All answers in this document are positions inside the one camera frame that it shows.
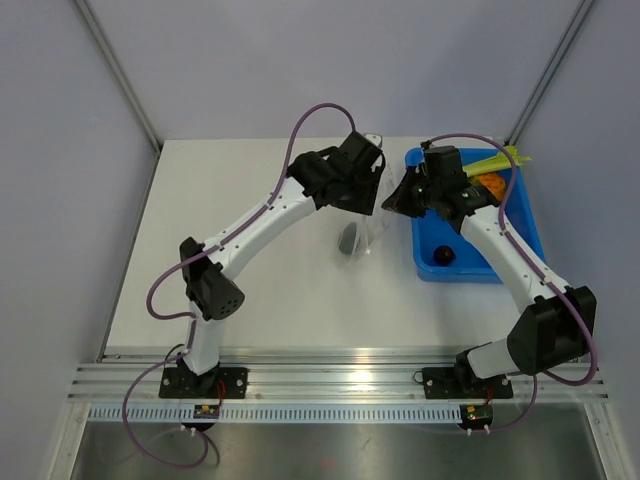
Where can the white slotted cable duct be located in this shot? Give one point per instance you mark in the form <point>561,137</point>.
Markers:
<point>285,414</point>

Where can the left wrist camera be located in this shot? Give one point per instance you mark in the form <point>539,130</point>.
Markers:
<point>375,139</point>

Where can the right aluminium frame post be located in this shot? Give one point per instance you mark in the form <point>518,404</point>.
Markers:
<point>559,55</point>

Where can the aluminium mounting rail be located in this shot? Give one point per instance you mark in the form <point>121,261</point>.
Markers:
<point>340,377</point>

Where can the right small circuit board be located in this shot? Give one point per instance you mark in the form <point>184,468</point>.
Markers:
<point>476,416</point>

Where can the aluminium frame post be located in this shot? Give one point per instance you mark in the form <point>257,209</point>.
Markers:
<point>559,55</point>
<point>107,52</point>

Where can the left aluminium frame post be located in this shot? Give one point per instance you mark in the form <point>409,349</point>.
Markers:
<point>107,52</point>

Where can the small circuit board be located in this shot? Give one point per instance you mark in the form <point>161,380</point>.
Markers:
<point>206,412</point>
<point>476,416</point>

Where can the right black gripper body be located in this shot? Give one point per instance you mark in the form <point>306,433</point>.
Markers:
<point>433,191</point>

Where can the green white leek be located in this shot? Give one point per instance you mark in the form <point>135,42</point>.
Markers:
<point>495,163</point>

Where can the blue plastic bin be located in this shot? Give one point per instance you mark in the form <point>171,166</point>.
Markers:
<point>468,266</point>

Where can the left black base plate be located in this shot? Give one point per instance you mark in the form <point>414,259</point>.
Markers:
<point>220,383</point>

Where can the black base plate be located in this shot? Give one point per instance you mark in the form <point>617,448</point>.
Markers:
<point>442,383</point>
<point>220,383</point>

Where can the dark green avocado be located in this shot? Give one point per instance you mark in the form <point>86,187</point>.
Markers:
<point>349,239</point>

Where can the clear zip top bag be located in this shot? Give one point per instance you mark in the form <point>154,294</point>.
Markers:
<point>371,228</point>

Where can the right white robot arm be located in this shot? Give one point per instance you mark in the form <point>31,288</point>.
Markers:
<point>555,321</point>

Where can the left small circuit board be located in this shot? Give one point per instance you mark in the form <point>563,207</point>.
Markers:
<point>206,412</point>

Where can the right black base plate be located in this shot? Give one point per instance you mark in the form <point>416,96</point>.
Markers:
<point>442,383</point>

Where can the toy pineapple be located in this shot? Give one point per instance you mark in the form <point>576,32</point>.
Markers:
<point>494,182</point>

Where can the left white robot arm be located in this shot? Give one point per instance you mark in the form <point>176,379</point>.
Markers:
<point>211,267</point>

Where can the dark purple plum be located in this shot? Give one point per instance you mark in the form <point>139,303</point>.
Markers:
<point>443,255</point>

